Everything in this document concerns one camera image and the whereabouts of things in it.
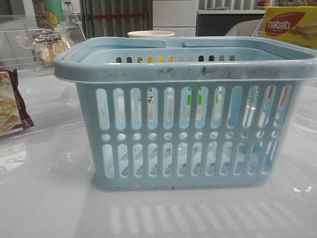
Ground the maroon cracker snack packet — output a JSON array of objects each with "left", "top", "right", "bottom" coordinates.
[{"left": 0, "top": 69, "right": 34, "bottom": 137}]

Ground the bagged sliced bread loaf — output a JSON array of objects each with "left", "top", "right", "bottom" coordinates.
[{"left": 16, "top": 21, "right": 72, "bottom": 69}]

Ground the clear acrylic right stand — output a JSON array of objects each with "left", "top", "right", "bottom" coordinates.
[{"left": 251, "top": 16, "right": 264, "bottom": 37}]

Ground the yellow nabati wafer box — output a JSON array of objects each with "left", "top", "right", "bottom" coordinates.
[{"left": 261, "top": 6, "right": 317, "bottom": 50}]

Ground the white cabinet in background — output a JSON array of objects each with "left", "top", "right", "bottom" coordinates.
[{"left": 152, "top": 0, "right": 199, "bottom": 37}]

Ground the clear acrylic display shelf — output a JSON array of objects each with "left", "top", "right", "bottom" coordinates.
[{"left": 0, "top": 15, "right": 83, "bottom": 147}]

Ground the light blue plastic basket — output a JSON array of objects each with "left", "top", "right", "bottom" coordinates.
[{"left": 53, "top": 37, "right": 317, "bottom": 190}]

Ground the popcorn print paper cup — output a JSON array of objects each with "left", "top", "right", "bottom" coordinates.
[{"left": 127, "top": 30, "right": 175, "bottom": 38}]

